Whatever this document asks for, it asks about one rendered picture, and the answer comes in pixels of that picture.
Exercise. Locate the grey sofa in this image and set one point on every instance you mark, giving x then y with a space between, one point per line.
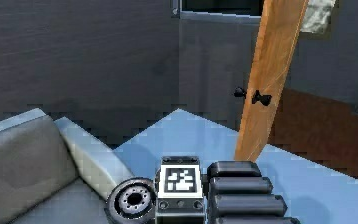
30 173

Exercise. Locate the dark window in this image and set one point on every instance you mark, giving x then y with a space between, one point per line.
220 6

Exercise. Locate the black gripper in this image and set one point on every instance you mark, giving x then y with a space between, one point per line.
133 200

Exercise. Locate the brown wooden room door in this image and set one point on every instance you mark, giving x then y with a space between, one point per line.
270 76

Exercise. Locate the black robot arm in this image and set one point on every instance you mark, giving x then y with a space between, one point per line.
233 196

